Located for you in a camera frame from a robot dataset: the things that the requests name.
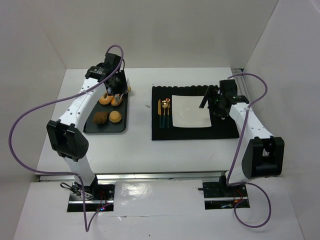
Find gold knife green handle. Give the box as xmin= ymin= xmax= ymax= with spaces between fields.
xmin=157 ymin=99 xmax=162 ymax=129

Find white square plate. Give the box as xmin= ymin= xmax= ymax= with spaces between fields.
xmin=171 ymin=95 xmax=212 ymax=128

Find dark grey serving tray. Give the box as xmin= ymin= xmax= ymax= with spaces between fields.
xmin=83 ymin=94 xmax=129 ymax=135

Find gold spoon green handle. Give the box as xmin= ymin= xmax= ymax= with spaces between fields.
xmin=161 ymin=99 xmax=169 ymax=129

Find gold fork green handle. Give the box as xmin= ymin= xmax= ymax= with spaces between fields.
xmin=166 ymin=98 xmax=171 ymax=128

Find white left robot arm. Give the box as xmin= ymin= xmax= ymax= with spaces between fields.
xmin=46 ymin=52 xmax=128 ymax=195

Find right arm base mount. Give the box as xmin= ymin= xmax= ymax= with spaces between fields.
xmin=197 ymin=175 xmax=250 ymax=210

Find dark brown bread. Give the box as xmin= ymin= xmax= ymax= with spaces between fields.
xmin=92 ymin=111 xmax=109 ymax=125

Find round yellow bun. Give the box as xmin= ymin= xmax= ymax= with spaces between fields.
xmin=109 ymin=110 xmax=122 ymax=123

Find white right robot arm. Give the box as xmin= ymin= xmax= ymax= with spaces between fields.
xmin=199 ymin=79 xmax=285 ymax=186

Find metal rail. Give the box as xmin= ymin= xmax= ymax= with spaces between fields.
xmin=38 ymin=170 xmax=226 ymax=181

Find black placemat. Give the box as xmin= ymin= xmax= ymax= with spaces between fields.
xmin=151 ymin=85 xmax=240 ymax=141

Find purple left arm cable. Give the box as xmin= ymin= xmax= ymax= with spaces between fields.
xmin=8 ymin=44 xmax=126 ymax=233

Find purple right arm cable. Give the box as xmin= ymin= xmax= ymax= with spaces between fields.
xmin=226 ymin=72 xmax=272 ymax=228

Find metal tongs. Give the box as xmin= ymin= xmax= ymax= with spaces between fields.
xmin=115 ymin=78 xmax=131 ymax=102

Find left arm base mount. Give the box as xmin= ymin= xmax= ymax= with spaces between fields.
xmin=60 ymin=182 xmax=116 ymax=213

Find orange glazed bread roll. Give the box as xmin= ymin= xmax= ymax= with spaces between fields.
xmin=111 ymin=94 xmax=123 ymax=107

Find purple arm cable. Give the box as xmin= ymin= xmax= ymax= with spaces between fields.
xmin=8 ymin=44 xmax=126 ymax=233
xmin=226 ymin=72 xmax=272 ymax=228

